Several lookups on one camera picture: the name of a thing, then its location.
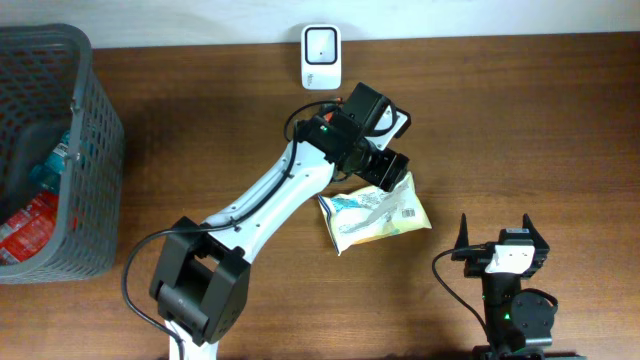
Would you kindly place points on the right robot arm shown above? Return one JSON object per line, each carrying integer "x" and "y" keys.
{"x": 517, "y": 321}

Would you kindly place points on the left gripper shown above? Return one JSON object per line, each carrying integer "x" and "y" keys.
{"x": 392, "y": 170}

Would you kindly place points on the yellow white snack bag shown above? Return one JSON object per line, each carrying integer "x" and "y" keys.
{"x": 370, "y": 214}

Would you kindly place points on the grey plastic basket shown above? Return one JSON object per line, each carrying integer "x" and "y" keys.
{"x": 50, "y": 93}

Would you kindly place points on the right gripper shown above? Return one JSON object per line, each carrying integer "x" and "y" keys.
{"x": 476, "y": 265}

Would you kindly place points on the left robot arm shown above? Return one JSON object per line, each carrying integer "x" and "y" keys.
{"x": 201, "y": 279}

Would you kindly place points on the red snack bag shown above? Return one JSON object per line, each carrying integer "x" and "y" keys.
{"x": 25, "y": 233}

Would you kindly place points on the white barcode scanner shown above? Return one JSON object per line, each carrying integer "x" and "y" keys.
{"x": 321, "y": 57}

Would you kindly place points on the blue mouthwash bottle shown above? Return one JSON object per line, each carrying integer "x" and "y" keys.
{"x": 47, "y": 175}

